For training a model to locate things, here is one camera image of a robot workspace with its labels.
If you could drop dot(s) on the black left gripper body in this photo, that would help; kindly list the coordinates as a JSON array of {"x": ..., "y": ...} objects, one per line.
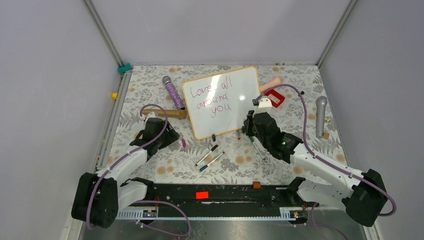
[{"x": 168, "y": 137}]

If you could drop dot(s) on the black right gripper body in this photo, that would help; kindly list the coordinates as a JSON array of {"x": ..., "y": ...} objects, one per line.
[{"x": 251, "y": 130}]

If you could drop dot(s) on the yellow framed whiteboard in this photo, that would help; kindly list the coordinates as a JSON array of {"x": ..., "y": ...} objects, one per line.
[{"x": 219, "y": 103}]

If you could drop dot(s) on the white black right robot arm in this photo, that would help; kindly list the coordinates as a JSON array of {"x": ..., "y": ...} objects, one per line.
[{"x": 357, "y": 193}]

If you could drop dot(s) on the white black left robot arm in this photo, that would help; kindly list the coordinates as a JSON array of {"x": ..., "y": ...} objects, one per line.
[{"x": 100, "y": 196}]

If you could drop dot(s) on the black cap whiteboard marker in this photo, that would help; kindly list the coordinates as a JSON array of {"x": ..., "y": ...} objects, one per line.
[{"x": 207, "y": 154}]

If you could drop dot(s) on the blue cap whiteboard marker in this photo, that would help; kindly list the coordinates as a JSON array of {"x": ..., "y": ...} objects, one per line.
[{"x": 212, "y": 161}]

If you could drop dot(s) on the green cap marker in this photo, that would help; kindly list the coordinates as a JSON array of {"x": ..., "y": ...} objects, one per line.
[{"x": 257, "y": 148}]

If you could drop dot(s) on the red plastic tray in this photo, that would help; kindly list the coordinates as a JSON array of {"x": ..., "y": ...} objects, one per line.
[{"x": 276, "y": 98}]

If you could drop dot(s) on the small wooden cube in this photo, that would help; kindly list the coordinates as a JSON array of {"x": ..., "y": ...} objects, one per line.
[{"x": 326, "y": 135}]

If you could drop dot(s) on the orange brown cylinder block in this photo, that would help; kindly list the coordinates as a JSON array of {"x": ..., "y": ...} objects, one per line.
[{"x": 256, "y": 185}]

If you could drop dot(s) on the purple glitter microphone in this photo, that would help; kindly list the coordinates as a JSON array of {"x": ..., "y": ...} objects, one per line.
[{"x": 171, "y": 89}]

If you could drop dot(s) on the floral table mat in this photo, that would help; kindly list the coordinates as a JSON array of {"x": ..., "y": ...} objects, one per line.
[{"x": 241, "y": 163}]

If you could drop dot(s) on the silver microphone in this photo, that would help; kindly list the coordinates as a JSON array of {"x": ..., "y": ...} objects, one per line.
[{"x": 321, "y": 104}]

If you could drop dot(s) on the teal corner clamp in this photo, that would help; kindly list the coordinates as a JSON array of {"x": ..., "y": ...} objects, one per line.
[{"x": 124, "y": 68}]

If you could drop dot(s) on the red label sticker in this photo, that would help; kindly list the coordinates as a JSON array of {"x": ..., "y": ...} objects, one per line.
[{"x": 201, "y": 195}]

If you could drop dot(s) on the wooden rolling pin handle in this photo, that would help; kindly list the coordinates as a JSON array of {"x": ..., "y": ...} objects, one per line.
[{"x": 178, "y": 114}]

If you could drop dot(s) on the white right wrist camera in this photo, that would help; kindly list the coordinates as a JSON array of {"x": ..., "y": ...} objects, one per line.
[{"x": 264, "y": 105}]

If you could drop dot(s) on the white cable duct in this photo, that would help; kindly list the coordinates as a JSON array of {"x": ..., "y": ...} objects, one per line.
[{"x": 213, "y": 213}]

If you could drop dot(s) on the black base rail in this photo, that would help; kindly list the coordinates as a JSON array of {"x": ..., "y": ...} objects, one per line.
[{"x": 183, "y": 196}]

